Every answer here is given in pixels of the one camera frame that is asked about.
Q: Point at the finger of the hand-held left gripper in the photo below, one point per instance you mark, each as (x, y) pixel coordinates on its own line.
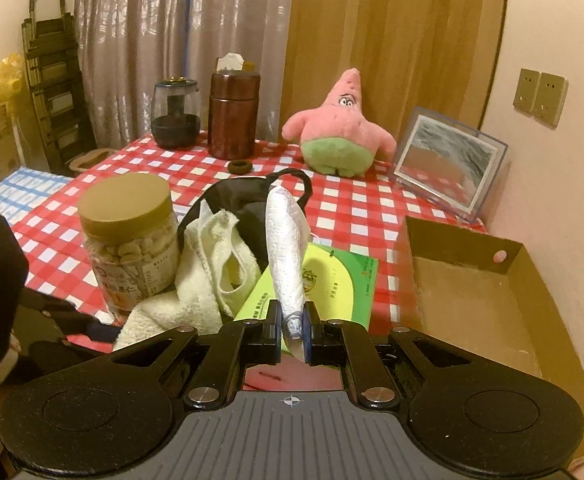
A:
(91, 331)

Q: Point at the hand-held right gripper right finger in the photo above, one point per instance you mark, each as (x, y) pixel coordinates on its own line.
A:
(317, 340)

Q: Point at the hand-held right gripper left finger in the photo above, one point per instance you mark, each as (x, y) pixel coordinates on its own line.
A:
(269, 335)

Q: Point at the brown cardboard box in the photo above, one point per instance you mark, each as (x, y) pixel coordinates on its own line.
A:
(472, 300)

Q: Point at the dark olive hair scrunchie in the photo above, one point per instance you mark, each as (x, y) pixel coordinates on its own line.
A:
(239, 166)

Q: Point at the green booklet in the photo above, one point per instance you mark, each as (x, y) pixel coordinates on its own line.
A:
(337, 285)

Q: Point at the plastic nut jar tan lid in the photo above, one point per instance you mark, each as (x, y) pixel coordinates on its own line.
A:
(121, 260)

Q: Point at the cream towel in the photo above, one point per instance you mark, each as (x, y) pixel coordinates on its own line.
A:
(196, 285)

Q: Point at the blue checkered cloth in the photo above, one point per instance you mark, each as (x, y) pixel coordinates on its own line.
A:
(21, 185)

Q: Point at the red checkered tablecloth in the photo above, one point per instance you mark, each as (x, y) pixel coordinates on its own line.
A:
(362, 205)

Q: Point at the light wooden object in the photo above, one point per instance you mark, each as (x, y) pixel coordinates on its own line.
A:
(89, 158)

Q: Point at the yellow plastic bag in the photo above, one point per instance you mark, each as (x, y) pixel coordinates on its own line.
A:
(1, 80)

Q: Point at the folded dark step ladder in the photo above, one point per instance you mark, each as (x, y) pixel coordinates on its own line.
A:
(51, 85)

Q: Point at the pink starfish plush toy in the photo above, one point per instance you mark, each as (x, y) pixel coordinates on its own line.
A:
(332, 125)

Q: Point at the brown cylindrical canister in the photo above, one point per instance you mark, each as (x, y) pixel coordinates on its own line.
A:
(234, 115)

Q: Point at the dark glass jar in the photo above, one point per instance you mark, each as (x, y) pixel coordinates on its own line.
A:
(176, 120)

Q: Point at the white tissue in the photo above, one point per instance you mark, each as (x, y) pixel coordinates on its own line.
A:
(231, 61)

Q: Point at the sheer grey curtain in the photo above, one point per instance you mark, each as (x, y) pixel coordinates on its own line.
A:
(136, 35)

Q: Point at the tan curtain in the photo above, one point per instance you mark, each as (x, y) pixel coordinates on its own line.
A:
(397, 20)

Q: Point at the clear acrylic picture frame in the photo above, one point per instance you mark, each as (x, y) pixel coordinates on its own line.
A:
(442, 165)

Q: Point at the beige wall socket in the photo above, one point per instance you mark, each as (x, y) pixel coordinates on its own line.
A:
(526, 91)
(551, 100)

